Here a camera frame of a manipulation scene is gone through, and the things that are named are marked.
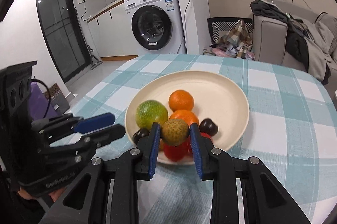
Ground dark plum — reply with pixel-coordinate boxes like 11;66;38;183
132;128;150;145

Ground yellow-green guava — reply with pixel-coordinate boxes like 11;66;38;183
135;100;169;130

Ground brown kiwi-like fruit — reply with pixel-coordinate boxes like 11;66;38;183
160;119;189;146

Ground red tomato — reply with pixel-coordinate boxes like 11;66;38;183
188;131;213;156
163;142;190;162

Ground orange mandarin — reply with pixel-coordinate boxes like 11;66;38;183
168;90;194;111
169;110;199;126

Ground dark plum hidden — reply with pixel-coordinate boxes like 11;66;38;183
199;118;219;137

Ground brown longan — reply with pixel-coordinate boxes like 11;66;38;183
159;139;164;151

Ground person's left hand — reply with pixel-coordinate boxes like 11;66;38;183
17;187;67;202

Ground teal checked tablecloth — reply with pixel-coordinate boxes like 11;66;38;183
69;54;336;223

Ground black glass door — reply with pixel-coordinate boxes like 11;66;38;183
36;0;90;83

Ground white washing machine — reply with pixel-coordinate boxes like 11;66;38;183
124;0;187;55

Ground cream round plate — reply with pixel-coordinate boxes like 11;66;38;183
124;70;250;151

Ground black patterned chair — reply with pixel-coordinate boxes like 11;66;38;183
207;17;254;48

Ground plaid cloth on chair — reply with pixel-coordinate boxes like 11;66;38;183
203;19;255;61

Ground dark clothes pile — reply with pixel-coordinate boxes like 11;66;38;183
249;0;333;85

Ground grey cushion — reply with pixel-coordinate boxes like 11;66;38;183
315;12;336;55

